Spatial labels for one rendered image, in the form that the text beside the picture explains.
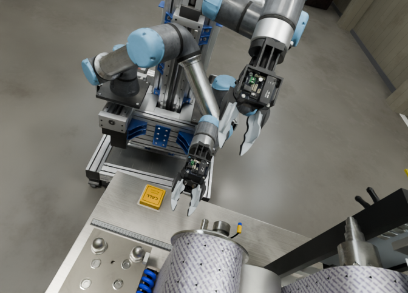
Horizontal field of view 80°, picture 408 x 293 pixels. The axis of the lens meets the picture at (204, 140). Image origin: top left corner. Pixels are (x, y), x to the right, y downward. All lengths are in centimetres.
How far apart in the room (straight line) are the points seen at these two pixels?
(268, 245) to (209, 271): 57
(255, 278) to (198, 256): 15
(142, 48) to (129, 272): 63
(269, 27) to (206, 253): 41
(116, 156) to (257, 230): 119
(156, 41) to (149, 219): 57
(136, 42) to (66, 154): 145
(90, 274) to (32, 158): 157
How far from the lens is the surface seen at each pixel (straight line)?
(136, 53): 86
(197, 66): 93
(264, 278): 55
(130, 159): 183
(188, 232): 45
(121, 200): 90
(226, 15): 65
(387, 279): 47
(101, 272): 70
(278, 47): 48
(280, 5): 53
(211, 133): 81
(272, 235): 100
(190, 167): 69
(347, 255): 53
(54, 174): 206
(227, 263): 44
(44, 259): 182
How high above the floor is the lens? 171
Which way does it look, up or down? 47 degrees down
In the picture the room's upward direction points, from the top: 23 degrees clockwise
